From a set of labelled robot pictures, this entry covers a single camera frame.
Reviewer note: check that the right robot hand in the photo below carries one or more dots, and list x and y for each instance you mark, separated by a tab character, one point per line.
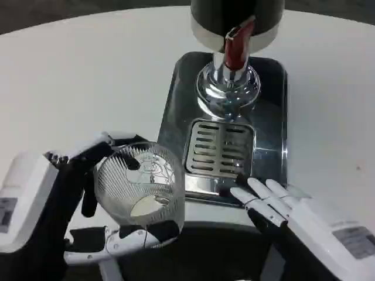
307	222

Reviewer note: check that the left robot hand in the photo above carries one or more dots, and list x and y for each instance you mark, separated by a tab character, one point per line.
38	187

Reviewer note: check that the clear ribbed glass cup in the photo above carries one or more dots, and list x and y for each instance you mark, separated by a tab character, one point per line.
140	185

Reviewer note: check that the steel drip tray base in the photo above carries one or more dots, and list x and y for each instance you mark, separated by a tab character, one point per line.
263	131

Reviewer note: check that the slotted steel drip grid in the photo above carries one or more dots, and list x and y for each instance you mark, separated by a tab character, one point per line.
219	149

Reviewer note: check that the steel drink dispenser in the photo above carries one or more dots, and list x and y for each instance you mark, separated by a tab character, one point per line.
231	47

